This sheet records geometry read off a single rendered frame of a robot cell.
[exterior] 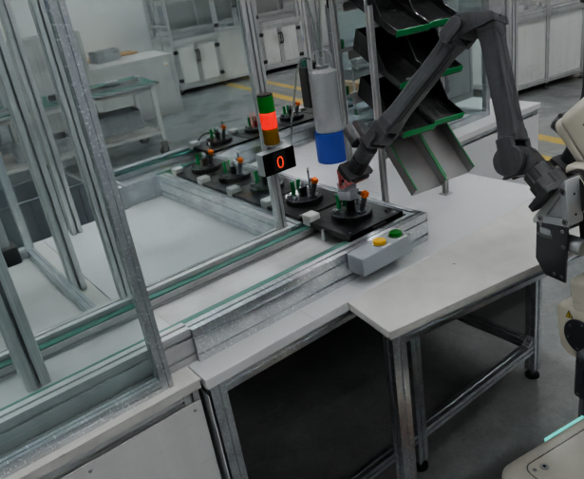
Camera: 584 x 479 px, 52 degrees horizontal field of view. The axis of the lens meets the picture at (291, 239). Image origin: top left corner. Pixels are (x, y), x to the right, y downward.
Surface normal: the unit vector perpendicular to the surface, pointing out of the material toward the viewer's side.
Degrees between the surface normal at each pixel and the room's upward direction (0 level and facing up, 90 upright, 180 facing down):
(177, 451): 90
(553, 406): 0
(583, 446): 0
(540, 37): 90
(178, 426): 90
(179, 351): 90
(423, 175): 45
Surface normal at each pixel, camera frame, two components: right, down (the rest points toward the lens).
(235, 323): 0.60, 0.25
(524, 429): -0.15, -0.90
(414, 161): 0.22, -0.42
